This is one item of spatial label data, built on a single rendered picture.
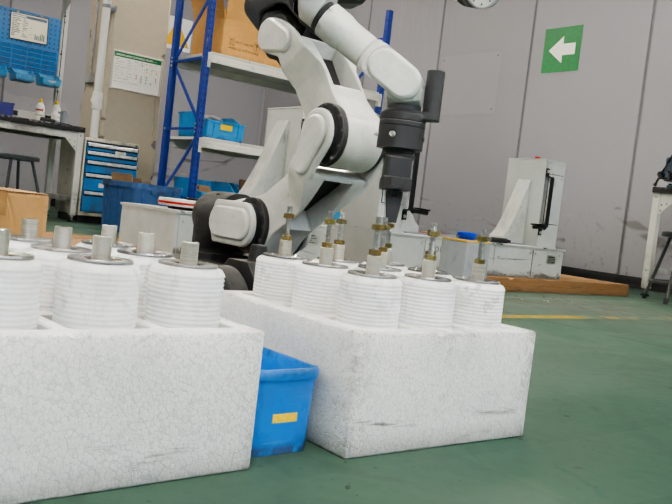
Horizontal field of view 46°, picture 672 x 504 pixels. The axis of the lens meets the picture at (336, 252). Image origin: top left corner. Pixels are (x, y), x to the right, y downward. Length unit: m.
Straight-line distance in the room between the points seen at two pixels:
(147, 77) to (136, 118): 0.40
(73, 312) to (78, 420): 0.12
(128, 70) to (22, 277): 6.88
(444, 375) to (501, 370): 0.13
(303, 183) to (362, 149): 0.15
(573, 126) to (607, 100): 0.37
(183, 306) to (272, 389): 0.19
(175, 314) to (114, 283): 0.10
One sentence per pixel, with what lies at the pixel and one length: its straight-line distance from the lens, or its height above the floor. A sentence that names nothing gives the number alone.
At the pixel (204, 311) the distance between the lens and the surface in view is 1.00.
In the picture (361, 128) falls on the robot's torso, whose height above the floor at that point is 0.53.
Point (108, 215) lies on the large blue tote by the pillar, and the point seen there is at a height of 0.11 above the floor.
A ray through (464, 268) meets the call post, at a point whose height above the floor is 0.26.
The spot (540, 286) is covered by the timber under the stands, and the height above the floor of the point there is 0.04.
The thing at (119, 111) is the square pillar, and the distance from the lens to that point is 7.70.
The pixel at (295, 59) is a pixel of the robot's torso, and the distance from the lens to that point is 1.92.
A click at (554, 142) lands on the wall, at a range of 7.45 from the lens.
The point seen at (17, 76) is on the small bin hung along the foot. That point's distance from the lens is 7.03.
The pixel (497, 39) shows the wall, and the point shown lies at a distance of 8.13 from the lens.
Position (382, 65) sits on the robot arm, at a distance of 1.51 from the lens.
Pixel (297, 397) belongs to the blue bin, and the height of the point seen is 0.08.
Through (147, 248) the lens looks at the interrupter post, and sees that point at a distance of 1.12.
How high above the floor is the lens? 0.34
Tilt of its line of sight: 3 degrees down
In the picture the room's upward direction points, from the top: 7 degrees clockwise
